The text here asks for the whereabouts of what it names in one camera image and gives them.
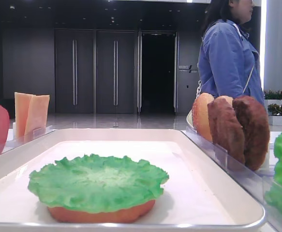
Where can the sesame bun half outer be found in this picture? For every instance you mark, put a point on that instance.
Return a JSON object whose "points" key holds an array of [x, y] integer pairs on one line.
{"points": [[200, 115]]}

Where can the orange bottom bun on tray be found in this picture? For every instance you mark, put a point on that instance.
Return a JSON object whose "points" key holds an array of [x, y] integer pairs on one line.
{"points": [[128, 215]]}

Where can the white rectangular metal tray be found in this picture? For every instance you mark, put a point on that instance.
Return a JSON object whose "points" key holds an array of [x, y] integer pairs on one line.
{"points": [[198, 197]]}

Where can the orange cheese slice front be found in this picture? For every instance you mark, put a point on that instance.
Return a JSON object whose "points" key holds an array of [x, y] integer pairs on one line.
{"points": [[37, 114]]}

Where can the sesame bun half inner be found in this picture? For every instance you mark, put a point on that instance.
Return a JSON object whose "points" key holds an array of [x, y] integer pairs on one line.
{"points": [[227, 98]]}

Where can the brown meat patty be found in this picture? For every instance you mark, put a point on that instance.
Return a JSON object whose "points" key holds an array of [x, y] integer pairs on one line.
{"points": [[252, 115], [225, 129]]}

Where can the brown meat patty left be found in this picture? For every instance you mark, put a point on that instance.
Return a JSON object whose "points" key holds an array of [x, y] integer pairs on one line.
{"points": [[225, 129]]}

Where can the orange cheese slice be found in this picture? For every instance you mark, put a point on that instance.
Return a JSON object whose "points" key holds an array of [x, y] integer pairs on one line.
{"points": [[22, 101], [37, 114]]}

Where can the green lettuce leaf on bun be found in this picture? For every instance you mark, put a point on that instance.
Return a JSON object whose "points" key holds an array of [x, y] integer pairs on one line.
{"points": [[96, 184]]}

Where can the clear acrylic rail left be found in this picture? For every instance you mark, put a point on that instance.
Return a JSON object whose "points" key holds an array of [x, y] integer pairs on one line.
{"points": [[14, 143]]}

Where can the sesame bun half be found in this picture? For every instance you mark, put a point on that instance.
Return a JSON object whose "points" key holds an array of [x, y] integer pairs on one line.
{"points": [[227, 98], [200, 115]]}

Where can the potted plants in white planter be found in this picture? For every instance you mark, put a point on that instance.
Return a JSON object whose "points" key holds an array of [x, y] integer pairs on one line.
{"points": [[273, 104]]}

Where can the orange cheese slice rear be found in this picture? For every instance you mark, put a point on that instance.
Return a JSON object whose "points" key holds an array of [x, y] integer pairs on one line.
{"points": [[22, 101]]}

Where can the dark double door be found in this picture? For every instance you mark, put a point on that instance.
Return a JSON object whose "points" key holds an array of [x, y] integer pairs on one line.
{"points": [[95, 71]]}

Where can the clear acrylic rail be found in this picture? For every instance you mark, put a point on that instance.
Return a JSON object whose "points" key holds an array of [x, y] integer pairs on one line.
{"points": [[260, 184], [14, 143]]}

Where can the clear acrylic rail right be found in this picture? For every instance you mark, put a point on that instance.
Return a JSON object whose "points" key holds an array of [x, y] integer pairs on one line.
{"points": [[260, 184]]}

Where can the person in blue jacket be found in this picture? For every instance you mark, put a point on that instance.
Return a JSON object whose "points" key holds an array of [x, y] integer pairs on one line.
{"points": [[228, 63]]}

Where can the brown meat patty right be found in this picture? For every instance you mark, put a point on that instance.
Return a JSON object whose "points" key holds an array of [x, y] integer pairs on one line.
{"points": [[252, 115]]}

